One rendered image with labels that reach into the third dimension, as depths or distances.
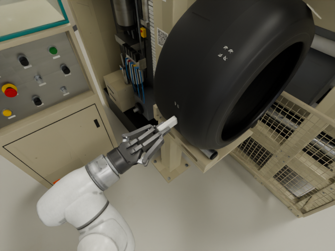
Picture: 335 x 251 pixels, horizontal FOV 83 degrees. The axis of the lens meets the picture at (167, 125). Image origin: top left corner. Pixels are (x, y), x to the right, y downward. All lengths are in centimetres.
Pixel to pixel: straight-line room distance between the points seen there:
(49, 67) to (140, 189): 116
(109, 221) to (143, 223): 109
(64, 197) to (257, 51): 58
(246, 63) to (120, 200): 148
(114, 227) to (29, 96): 76
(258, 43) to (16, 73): 92
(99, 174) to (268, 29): 54
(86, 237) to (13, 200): 159
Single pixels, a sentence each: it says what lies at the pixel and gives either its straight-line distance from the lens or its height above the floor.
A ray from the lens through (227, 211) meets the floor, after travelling 173.
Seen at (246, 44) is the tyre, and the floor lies 140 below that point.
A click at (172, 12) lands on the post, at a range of 78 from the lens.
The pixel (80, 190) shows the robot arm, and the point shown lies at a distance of 55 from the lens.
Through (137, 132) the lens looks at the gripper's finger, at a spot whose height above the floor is 114.
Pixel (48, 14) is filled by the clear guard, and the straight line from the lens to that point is 95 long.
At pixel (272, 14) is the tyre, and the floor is 143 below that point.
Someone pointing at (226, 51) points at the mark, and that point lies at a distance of 49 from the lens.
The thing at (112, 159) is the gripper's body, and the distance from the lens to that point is 54.
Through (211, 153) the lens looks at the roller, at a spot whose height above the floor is 92.
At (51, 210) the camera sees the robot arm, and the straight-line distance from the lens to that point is 57.
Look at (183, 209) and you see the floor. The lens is 167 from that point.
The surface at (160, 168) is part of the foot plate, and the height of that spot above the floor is 1.
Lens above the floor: 162
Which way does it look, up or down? 52 degrees down
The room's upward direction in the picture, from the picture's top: straight up
